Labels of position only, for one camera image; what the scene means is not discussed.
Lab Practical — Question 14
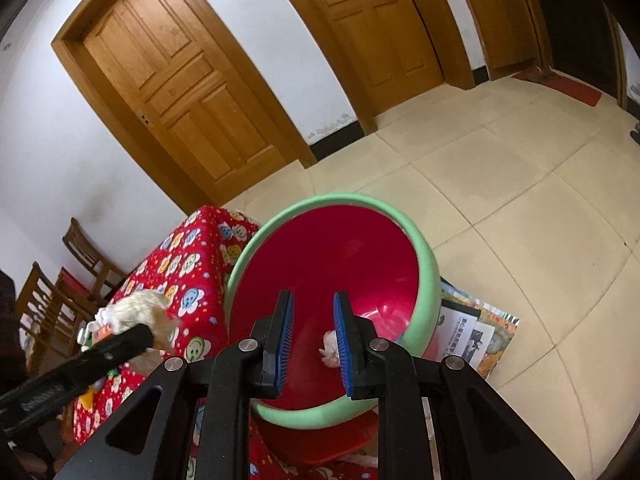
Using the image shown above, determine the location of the green and red plastic basin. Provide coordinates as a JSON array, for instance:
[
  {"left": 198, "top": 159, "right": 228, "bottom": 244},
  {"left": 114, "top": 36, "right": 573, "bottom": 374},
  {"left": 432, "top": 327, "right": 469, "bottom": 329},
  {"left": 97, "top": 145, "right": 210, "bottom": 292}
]
[{"left": 225, "top": 191, "right": 443, "bottom": 431}]

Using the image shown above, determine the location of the brown wooden panel door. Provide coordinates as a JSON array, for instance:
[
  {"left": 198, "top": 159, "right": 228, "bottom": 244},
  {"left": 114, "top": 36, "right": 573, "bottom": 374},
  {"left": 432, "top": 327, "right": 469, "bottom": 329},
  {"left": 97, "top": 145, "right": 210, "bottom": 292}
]
[{"left": 51, "top": 0, "right": 317, "bottom": 206}]

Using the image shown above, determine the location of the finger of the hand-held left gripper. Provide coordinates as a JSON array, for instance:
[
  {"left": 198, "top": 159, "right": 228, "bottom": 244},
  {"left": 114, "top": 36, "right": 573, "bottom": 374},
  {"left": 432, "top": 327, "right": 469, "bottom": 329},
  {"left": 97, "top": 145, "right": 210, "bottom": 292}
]
[{"left": 60, "top": 323, "right": 155, "bottom": 387}]

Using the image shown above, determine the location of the plain wooden door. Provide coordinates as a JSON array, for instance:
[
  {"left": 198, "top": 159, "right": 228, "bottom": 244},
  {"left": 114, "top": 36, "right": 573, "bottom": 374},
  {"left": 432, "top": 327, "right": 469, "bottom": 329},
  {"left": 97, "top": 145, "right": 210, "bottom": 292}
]
[{"left": 455, "top": 0, "right": 553, "bottom": 81}]

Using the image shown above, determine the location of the colourful printed sheet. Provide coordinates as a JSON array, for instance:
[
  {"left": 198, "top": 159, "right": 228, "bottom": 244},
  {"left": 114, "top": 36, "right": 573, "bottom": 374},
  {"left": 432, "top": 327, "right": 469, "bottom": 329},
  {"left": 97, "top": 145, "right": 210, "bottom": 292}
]
[{"left": 440, "top": 280, "right": 521, "bottom": 381}]

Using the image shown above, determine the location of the white cloth towel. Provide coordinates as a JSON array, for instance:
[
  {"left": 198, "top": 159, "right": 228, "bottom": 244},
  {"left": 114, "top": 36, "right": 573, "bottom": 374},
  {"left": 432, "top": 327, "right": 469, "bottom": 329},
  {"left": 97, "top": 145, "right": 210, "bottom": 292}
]
[{"left": 95, "top": 291, "right": 180, "bottom": 353}]

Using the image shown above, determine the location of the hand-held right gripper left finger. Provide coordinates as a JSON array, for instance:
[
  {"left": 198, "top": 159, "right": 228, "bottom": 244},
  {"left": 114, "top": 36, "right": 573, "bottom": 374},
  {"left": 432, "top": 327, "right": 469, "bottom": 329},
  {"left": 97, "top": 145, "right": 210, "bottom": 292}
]
[{"left": 52, "top": 290, "right": 296, "bottom": 480}]

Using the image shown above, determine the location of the wooden door with metal latch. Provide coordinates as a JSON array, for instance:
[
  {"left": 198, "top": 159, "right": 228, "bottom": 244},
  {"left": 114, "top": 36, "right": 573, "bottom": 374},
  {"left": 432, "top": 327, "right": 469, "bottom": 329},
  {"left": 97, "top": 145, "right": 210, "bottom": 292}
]
[{"left": 260, "top": 0, "right": 476, "bottom": 133}]

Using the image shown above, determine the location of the white printed leaflet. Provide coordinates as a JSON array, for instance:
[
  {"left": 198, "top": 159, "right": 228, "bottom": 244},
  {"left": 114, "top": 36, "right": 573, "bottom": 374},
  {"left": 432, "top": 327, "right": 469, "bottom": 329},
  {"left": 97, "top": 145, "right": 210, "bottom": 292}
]
[{"left": 440, "top": 305, "right": 493, "bottom": 368}]

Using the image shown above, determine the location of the red door mat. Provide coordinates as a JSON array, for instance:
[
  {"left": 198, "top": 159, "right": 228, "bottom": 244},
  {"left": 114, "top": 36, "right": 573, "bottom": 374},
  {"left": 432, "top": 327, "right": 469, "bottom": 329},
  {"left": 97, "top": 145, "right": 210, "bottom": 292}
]
[{"left": 510, "top": 67, "right": 603, "bottom": 106}]

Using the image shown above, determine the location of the white jar with orange label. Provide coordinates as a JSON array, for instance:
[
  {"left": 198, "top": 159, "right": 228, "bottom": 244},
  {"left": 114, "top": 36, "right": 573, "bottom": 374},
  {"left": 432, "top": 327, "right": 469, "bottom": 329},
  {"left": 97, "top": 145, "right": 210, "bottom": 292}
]
[{"left": 77, "top": 322, "right": 118, "bottom": 352}]

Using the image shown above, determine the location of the wooden chair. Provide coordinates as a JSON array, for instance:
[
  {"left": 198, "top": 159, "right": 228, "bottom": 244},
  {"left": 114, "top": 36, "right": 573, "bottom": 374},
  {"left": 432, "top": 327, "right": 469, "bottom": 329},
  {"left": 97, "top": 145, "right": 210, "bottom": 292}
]
[
  {"left": 62, "top": 217, "right": 128, "bottom": 306},
  {"left": 15, "top": 261, "right": 96, "bottom": 361}
]

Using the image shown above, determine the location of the small white crumpled tissue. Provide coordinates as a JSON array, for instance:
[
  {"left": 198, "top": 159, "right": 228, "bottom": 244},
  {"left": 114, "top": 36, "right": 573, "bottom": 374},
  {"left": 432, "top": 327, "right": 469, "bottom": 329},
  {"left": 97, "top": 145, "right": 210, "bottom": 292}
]
[{"left": 319, "top": 329, "right": 342, "bottom": 368}]

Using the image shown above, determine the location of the red smiley flower tablecloth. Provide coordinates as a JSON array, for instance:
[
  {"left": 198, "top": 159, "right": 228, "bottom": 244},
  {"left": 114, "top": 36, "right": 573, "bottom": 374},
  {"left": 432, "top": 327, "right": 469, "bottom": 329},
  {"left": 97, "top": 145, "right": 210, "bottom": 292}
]
[{"left": 72, "top": 205, "right": 381, "bottom": 480}]

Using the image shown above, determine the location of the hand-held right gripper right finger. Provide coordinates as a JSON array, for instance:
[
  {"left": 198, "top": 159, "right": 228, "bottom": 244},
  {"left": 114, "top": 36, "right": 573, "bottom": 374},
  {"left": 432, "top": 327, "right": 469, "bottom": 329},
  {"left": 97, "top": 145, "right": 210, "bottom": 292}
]
[{"left": 332, "top": 291, "right": 573, "bottom": 480}]

